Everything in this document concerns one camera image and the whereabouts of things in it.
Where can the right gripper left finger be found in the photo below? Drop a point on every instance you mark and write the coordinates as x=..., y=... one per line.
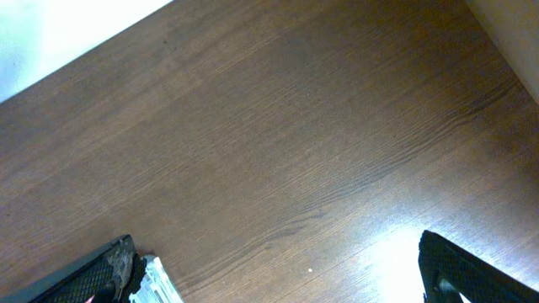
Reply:
x=109, y=274

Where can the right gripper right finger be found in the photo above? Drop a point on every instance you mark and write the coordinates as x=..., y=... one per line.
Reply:
x=452, y=274

